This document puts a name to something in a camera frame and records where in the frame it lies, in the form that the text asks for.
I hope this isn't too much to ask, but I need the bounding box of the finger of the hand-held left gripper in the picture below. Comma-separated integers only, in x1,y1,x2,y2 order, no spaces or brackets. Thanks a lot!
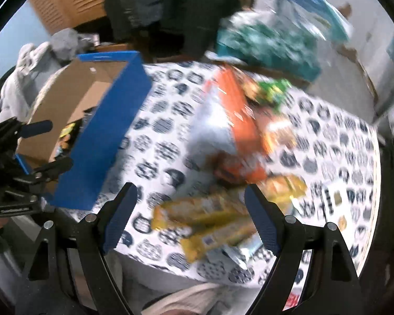
20,120,53,139
33,157,74,185

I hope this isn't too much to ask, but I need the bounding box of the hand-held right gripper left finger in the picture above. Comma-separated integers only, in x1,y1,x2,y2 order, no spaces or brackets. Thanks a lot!
16,182,139,315

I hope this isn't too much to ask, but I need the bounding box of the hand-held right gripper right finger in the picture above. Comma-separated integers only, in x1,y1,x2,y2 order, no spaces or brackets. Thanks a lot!
244,185,362,315

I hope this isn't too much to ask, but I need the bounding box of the small orange snack bag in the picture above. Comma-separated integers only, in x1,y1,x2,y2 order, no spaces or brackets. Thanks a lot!
213,151,271,185

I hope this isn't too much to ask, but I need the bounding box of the blue cardboard box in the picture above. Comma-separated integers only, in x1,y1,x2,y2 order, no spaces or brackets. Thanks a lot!
15,51,153,211

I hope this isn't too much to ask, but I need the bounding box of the orange and white snack packet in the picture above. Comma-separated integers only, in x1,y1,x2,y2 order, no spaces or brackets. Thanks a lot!
262,117,297,153

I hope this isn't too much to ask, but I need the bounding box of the large orange snack bag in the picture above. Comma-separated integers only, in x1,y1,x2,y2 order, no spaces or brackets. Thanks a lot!
184,67,270,168

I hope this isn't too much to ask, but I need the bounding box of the green snack bag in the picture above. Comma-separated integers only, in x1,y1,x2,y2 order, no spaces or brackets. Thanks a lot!
246,79,293,113

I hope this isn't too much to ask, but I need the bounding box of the yellow and black snack packet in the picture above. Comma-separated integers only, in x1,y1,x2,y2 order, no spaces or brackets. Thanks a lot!
54,123,83,162

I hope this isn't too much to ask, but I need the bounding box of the light fluffy robe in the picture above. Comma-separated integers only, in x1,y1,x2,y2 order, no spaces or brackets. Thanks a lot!
0,42,71,123

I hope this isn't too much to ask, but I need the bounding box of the grey garment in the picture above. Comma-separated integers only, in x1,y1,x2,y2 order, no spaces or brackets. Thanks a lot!
49,28,100,62

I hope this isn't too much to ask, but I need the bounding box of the cat print tablecloth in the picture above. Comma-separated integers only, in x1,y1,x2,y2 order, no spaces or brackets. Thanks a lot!
26,61,381,293

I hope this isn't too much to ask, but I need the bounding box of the wooden louvre door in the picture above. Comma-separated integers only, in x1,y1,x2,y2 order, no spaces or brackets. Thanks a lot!
29,0,107,35

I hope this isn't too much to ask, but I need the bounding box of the grey jacket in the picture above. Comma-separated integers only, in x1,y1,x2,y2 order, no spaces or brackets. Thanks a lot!
103,0,171,44

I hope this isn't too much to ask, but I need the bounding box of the teal filled plastic bag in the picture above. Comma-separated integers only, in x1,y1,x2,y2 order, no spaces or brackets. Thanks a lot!
215,10,323,80

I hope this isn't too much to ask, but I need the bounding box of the black coat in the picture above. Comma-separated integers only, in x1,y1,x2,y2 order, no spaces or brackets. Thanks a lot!
161,0,257,57

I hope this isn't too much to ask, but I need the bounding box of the blue and white plastic bag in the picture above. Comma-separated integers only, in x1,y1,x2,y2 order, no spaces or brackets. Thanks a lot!
259,0,352,44

